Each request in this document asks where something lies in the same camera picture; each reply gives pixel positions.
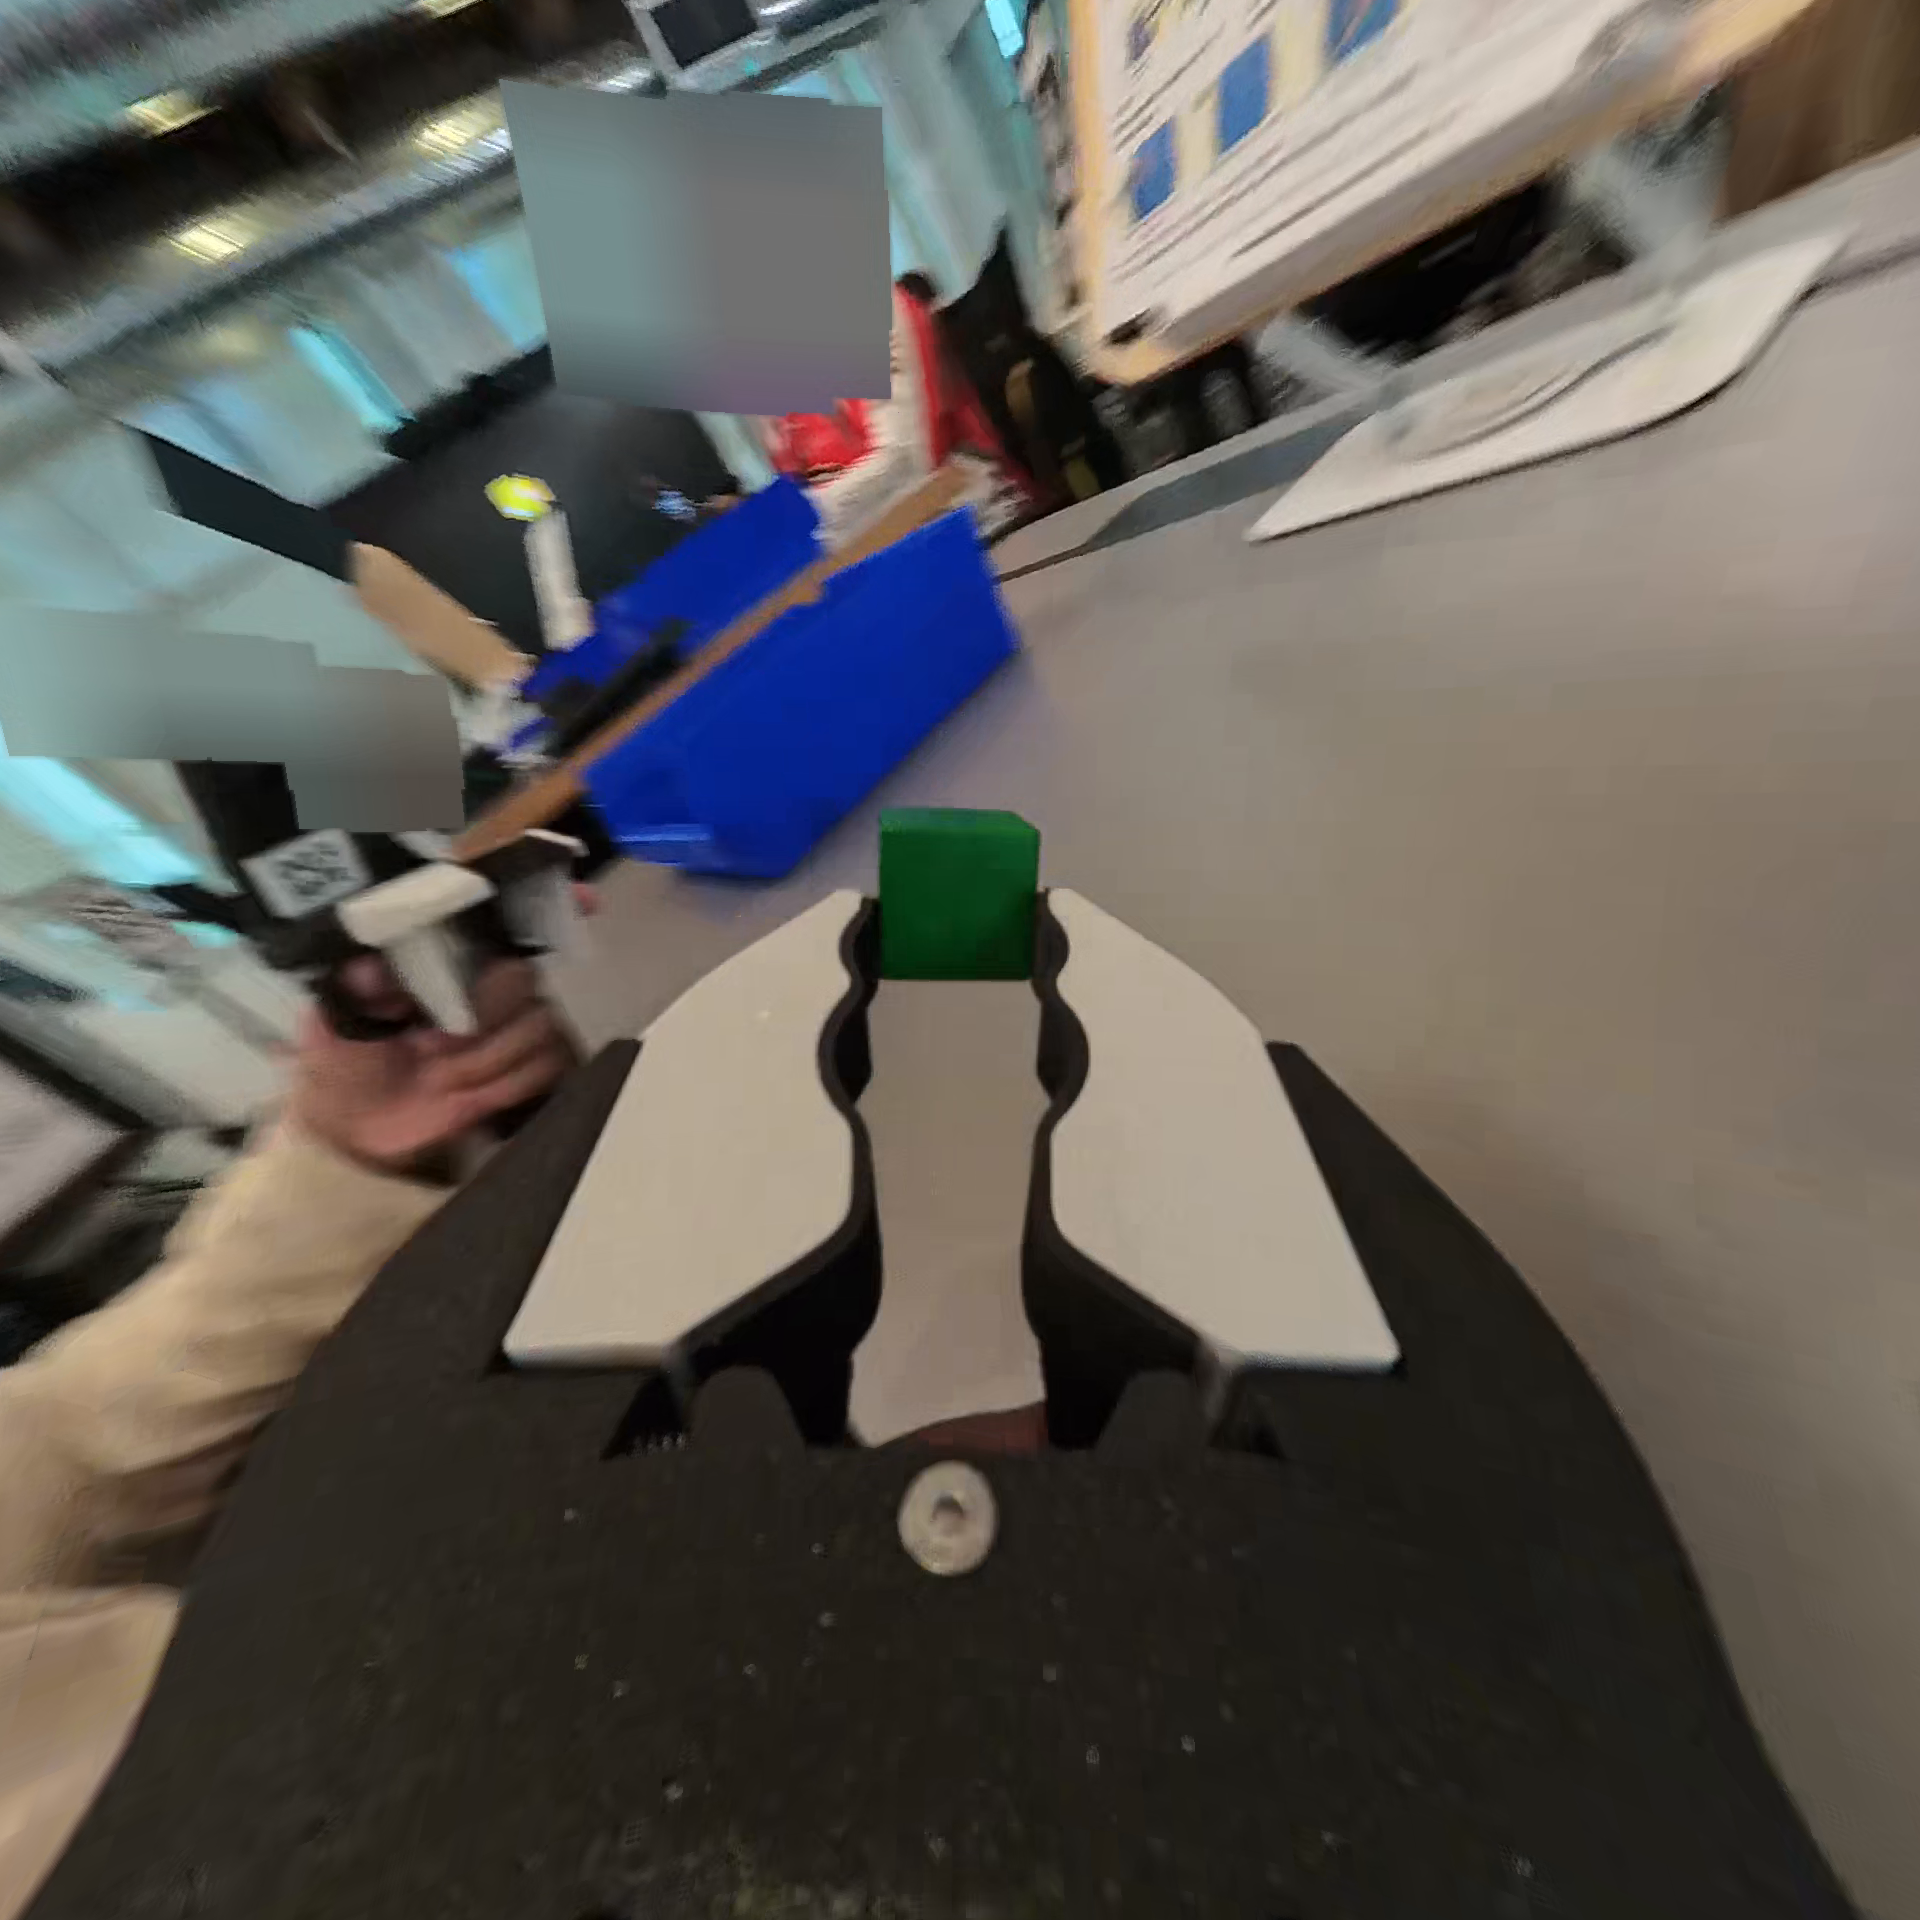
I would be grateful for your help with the large green wooden cube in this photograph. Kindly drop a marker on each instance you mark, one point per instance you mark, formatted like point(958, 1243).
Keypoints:
point(960, 892)

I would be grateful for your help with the person's left hand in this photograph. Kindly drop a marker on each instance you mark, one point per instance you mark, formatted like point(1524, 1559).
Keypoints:
point(435, 1095)

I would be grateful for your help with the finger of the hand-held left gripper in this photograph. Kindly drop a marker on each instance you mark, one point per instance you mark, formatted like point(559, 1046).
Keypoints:
point(412, 904)

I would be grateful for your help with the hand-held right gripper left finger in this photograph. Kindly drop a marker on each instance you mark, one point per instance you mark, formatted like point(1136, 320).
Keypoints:
point(690, 1185)

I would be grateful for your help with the blue plastic bin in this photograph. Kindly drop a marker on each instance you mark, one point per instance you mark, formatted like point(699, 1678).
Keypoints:
point(840, 705)
point(720, 562)

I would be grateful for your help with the person's left forearm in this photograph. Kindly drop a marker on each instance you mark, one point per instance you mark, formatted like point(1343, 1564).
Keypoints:
point(195, 1320)

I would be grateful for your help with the printed instruction sheet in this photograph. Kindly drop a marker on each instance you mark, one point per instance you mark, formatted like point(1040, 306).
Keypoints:
point(1350, 151)

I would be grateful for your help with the tan fabric cover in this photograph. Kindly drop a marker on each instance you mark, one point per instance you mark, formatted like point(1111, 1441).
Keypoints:
point(1831, 90)

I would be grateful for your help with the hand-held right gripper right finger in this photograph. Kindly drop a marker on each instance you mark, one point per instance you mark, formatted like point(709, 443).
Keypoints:
point(1214, 1185)

